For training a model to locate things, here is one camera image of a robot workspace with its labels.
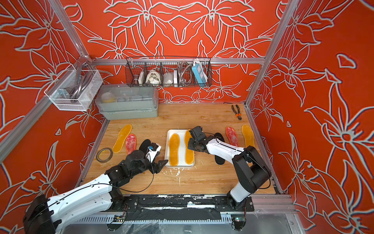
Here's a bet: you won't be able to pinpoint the grey green lidded storage box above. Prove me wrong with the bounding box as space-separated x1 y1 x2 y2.
95 84 158 121

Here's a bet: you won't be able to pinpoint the orange black pliers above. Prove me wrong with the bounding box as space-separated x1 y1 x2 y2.
231 104 242 121

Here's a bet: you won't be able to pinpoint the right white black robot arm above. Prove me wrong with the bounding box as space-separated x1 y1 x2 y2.
188 126 272 205

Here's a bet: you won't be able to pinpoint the brown tape roll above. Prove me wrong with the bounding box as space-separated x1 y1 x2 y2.
96 148 114 163

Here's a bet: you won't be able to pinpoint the white plastic storage tray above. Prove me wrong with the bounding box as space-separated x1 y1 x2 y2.
164 129 195 168

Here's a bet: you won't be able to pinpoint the black wire wall basket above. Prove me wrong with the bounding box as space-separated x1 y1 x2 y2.
125 56 213 88

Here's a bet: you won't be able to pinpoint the black insole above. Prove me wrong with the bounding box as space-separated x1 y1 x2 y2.
139 139 152 155
214 133 226 165

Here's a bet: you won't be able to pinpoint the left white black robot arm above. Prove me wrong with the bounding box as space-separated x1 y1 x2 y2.
23 149 168 234

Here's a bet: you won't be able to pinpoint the yellow insole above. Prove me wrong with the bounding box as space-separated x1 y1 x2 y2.
112 124 132 154
184 130 194 165
242 124 255 148
168 133 180 166

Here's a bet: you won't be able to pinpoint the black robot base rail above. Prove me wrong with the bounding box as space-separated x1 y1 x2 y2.
100 195 254 221

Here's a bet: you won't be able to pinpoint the blue white power strip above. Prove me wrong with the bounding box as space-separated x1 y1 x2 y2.
192 59 208 87

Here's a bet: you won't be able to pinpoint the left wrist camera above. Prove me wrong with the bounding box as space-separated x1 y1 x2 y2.
145 143 162 163

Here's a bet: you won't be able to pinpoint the clear plastic wall bin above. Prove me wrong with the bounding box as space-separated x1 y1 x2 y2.
44 65 103 112

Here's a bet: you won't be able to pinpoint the red insole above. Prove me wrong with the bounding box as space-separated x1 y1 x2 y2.
225 127 239 147
125 134 137 155

